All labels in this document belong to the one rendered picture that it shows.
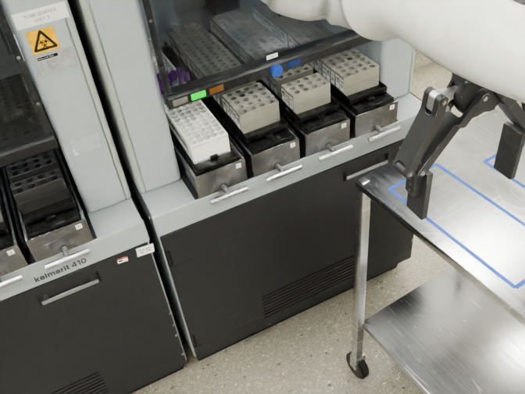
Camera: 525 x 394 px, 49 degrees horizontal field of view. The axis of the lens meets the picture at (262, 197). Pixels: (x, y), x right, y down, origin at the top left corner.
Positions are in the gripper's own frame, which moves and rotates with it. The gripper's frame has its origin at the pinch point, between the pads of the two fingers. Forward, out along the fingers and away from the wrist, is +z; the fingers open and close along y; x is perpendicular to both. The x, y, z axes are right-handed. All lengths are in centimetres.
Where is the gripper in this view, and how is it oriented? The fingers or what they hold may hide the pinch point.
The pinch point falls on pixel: (462, 184)
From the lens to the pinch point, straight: 74.4
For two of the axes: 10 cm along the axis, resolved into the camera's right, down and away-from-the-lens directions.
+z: 0.9, 7.4, 6.7
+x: -4.4, -5.7, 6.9
